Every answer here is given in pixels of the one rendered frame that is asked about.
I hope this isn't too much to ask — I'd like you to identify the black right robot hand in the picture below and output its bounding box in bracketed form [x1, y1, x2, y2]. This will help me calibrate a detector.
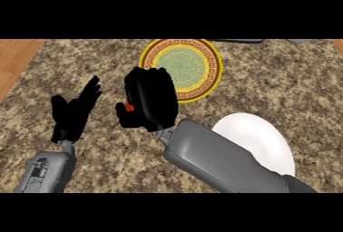
[116, 66, 180, 133]

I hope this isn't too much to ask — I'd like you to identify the white plate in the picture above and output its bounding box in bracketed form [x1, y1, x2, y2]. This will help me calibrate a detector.
[211, 112, 296, 178]

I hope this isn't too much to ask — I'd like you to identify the dark grey flat object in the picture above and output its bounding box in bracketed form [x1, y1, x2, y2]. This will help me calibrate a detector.
[208, 38, 265, 44]

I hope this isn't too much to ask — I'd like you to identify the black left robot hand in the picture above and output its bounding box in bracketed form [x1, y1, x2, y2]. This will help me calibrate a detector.
[51, 75, 104, 145]

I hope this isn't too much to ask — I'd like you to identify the yellow patterned plate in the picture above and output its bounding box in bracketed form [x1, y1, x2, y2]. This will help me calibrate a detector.
[138, 39, 224, 104]

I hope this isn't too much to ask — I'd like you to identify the pale grey object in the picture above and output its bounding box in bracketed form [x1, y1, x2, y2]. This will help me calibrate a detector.
[286, 38, 319, 44]

